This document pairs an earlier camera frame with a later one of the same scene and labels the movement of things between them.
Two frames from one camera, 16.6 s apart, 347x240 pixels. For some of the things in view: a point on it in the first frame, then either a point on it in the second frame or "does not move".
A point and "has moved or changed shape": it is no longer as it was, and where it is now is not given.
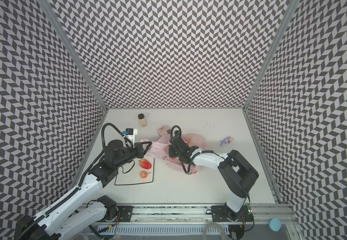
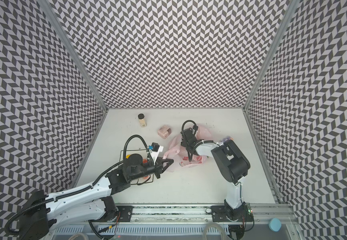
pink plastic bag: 160,147 has moved or changed shape
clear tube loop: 216,224 does not move
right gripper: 173,149 → 188,144
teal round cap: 275,224 does not move
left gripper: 139,149 → 159,164
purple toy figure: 226,140 does not move
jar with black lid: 142,122 does not move
